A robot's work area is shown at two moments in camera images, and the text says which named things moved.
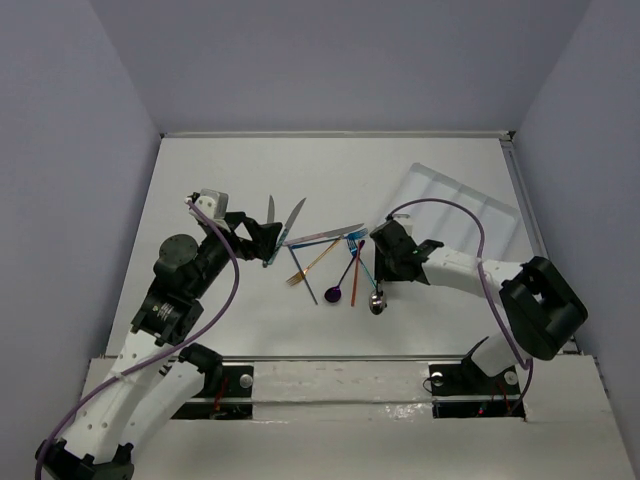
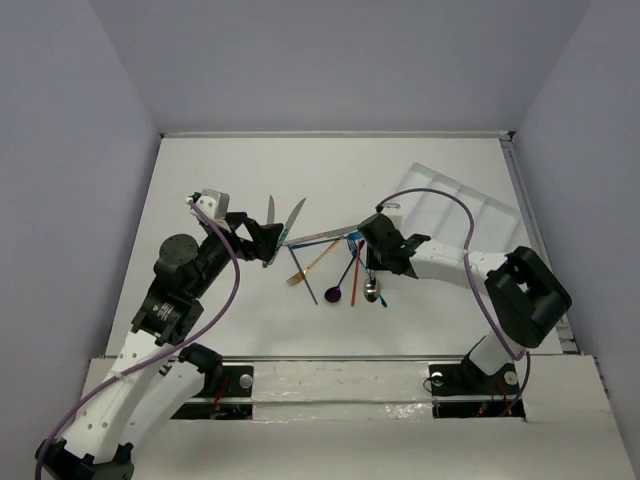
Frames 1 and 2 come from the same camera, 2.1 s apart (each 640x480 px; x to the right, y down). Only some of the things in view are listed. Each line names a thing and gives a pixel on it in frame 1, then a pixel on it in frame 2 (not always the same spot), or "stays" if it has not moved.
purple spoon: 333,293 stays
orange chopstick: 355,274 stays
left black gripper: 242,233 stays
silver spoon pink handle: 377,302 -> 371,288
